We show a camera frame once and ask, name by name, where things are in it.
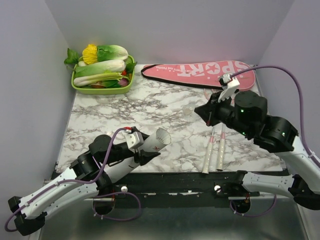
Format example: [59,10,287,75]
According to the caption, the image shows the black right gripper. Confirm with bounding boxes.
[194,90,252,138]

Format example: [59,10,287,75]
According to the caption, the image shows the white shuttlecock tube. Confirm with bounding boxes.
[104,127,171,184]

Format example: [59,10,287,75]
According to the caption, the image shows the white shuttlecock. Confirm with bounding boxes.
[182,106,194,118]

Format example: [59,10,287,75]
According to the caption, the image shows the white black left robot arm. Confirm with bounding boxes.
[8,127,171,236]

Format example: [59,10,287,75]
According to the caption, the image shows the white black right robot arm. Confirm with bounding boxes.
[194,90,320,210]

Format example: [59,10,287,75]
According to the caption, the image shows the pink badminton racket right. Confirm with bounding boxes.
[216,124,226,171]

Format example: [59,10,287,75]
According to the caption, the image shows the pink badminton racket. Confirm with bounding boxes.
[202,126,221,174]
[216,124,226,171]

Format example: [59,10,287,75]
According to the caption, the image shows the pink badminton racket left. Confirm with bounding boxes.
[202,126,221,174]

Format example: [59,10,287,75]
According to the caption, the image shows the pink racket bag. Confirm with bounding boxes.
[141,60,251,90]

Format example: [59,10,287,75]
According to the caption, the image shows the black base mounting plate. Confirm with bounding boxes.
[51,162,261,210]

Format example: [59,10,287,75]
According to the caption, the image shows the green plastic basket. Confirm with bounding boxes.
[71,55,137,95]

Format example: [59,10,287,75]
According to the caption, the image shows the toy napa cabbage middle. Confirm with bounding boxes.
[74,59,126,78]

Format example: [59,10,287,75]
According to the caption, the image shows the toy napa cabbage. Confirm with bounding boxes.
[74,59,126,78]
[97,45,129,62]

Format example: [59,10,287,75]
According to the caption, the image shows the toy bok choy front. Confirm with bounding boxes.
[73,72,129,87]

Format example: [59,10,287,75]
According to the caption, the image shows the toy napa cabbage top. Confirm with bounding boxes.
[97,45,129,62]

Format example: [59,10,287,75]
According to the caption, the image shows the yellow toy flower vegetable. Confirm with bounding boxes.
[82,44,98,65]

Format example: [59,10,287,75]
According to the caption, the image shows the green toy leaf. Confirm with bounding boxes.
[63,48,80,70]

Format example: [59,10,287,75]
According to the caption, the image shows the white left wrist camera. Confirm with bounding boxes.
[125,131,144,150]

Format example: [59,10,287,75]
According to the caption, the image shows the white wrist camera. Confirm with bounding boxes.
[218,73,240,103]
[125,131,144,150]

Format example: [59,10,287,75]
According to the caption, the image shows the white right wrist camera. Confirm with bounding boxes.
[218,73,240,103]

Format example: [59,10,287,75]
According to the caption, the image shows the aluminium frame rail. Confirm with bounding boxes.
[228,192,296,201]

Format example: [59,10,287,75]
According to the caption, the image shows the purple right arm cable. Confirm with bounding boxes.
[229,65,320,218]

